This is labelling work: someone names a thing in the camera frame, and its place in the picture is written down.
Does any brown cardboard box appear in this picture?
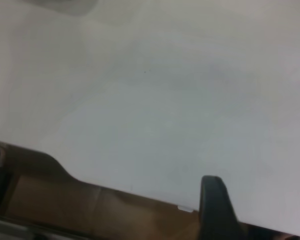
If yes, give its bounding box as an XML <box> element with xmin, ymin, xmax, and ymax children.
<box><xmin>4</xmin><ymin>173</ymin><xmax>201</xmax><ymax>236</ymax></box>

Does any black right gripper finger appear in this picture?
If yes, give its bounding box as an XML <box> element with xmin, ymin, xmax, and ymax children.
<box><xmin>198</xmin><ymin>175</ymin><xmax>244</xmax><ymax>240</ymax></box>

